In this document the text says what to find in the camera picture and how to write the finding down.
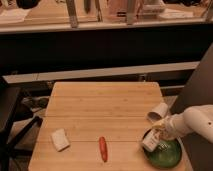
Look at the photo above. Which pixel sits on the green ceramic bowl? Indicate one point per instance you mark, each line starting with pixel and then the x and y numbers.
pixel 167 154

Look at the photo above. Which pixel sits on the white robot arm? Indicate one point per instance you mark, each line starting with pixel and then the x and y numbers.
pixel 198 119

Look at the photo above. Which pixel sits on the white paper cup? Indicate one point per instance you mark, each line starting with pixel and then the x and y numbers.
pixel 158 112

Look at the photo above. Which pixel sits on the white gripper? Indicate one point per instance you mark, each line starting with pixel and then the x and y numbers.
pixel 169 127

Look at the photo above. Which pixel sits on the white sponge block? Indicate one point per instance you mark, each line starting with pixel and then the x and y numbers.
pixel 60 140

